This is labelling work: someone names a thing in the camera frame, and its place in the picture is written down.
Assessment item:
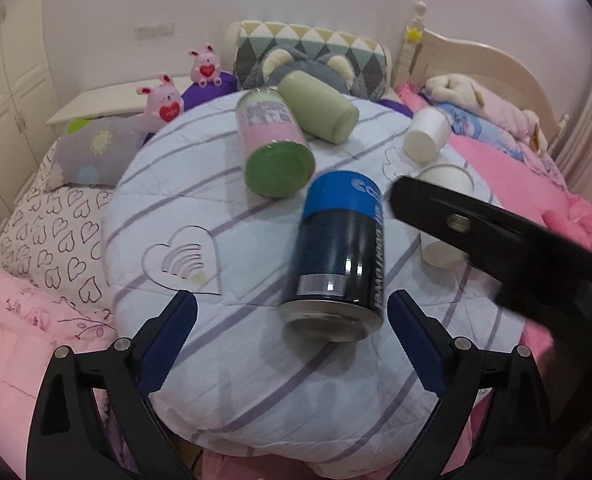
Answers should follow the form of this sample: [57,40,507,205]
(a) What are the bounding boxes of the blue black metal cup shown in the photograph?
[278,170,385,344]

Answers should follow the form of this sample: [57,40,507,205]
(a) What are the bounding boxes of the near white paper cup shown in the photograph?
[415,162,476,269]

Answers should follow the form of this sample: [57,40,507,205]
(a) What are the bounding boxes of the white paper cup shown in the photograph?
[403,106,451,164]
[415,162,476,269]

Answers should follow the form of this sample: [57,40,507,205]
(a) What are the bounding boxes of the far white paper cup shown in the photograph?
[403,106,451,164]

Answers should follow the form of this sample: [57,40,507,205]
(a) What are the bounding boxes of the light green cup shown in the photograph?
[278,70,359,145]

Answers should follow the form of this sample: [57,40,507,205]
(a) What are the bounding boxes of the pink green-lidded cup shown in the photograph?
[235,88,316,198]

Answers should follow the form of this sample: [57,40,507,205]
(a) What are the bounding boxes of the pink blanket on bed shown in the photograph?
[394,83,592,361]

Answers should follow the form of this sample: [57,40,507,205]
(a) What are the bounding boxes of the cream curtain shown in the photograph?
[554,87,592,203]

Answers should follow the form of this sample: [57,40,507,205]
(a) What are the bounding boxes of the pink floral quilt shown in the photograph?
[0,269,116,479]

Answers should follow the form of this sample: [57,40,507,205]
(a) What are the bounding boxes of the white pink plush dog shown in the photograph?
[424,74,549,155]

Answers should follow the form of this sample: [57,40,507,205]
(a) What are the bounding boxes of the blue cartoon pillow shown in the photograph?
[417,86,565,181]

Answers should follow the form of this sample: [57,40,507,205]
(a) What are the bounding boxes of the heart pattern white pillow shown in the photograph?
[0,148,114,321]

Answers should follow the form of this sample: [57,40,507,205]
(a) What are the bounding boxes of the round striped white cushion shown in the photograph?
[100,90,527,466]

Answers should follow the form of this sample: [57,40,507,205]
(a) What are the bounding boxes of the cream bed headboard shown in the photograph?
[390,1,569,148]

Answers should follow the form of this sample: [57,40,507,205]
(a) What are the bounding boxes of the grey flower pillow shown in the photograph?
[46,116,147,191]

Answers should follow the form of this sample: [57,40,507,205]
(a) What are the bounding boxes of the yellow star clip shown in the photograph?
[404,27,423,44]

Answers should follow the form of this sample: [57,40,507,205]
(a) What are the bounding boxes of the triangle pattern pillow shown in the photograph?
[232,20,392,101]

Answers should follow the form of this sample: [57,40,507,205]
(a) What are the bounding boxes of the white bedside table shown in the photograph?
[45,76,193,128]

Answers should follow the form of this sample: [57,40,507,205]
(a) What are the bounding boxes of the near pink pig toy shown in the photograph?
[136,74,184,133]

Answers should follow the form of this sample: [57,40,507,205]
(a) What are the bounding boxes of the pink pig toy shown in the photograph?
[136,74,184,133]
[189,44,222,88]

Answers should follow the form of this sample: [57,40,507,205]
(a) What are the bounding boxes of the cream wardrobe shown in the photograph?
[0,0,57,234]

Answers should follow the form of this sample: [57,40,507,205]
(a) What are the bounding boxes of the purple cushion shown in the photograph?
[182,72,238,112]

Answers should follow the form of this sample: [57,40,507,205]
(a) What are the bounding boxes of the grey cat plush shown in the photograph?
[260,47,356,94]

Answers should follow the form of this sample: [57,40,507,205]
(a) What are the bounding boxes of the far pink pig toy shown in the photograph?
[189,44,222,88]

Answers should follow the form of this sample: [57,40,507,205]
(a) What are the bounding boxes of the wall socket panel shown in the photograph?
[134,22,174,40]

